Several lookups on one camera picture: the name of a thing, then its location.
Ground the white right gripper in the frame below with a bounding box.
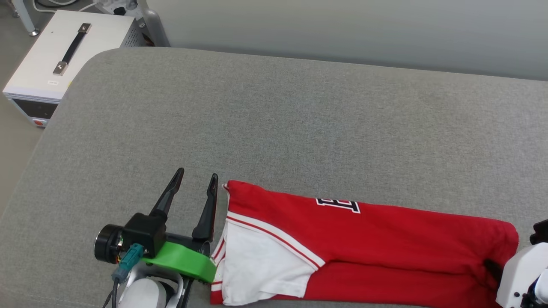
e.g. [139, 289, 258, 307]
[484, 243, 548, 308]

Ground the white power strip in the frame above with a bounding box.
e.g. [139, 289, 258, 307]
[93, 0, 140, 15]

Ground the grey stand leg with foot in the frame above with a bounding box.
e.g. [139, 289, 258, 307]
[11, 0, 41, 37]

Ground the red white basketball jersey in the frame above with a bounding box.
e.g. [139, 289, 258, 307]
[210, 180, 519, 308]

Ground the black cable with teal plug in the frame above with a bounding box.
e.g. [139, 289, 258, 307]
[103, 244, 144, 308]

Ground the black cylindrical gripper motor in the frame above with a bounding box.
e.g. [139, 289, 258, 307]
[94, 224, 125, 264]

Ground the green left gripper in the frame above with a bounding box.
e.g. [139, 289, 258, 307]
[141, 168, 219, 284]

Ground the white power supply box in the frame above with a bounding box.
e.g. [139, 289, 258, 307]
[2, 9, 148, 128]

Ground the grey fabric sofa cushion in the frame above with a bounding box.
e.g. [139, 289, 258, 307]
[0, 46, 548, 308]

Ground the grey metal frame leg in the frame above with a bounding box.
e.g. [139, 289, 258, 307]
[137, 0, 171, 47]

